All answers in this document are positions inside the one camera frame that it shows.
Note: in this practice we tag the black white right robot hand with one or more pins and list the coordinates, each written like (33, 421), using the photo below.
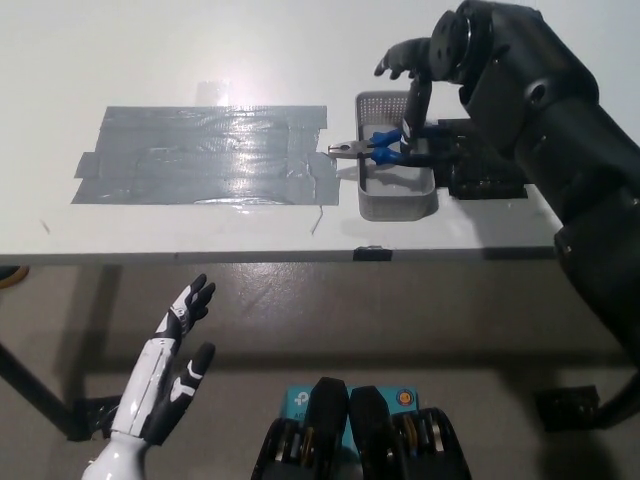
(417, 100)

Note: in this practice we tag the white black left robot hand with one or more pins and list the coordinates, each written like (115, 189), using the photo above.
(150, 390)

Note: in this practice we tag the grey perforated plastic basket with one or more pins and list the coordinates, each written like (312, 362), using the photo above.
(395, 202)

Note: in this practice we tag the teal cardboard box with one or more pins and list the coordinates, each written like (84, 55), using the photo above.
(300, 400)

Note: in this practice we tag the yellow black round object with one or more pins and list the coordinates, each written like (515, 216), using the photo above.
(12, 277)

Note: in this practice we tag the grey duct tape patch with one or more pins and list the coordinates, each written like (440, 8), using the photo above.
(200, 160)

